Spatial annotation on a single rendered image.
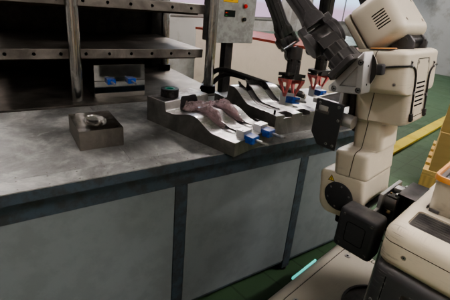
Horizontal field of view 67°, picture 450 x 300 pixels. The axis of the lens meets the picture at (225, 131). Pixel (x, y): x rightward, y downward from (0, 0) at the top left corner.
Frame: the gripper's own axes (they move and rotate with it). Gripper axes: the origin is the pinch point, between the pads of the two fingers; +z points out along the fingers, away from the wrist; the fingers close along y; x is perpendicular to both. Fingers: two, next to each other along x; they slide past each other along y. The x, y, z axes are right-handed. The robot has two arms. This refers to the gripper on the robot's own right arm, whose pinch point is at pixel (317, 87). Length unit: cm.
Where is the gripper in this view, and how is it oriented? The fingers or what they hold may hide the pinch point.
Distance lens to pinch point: 176.9
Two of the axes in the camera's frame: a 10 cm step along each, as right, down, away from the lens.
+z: -0.8, 9.3, 3.5
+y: -8.4, 1.2, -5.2
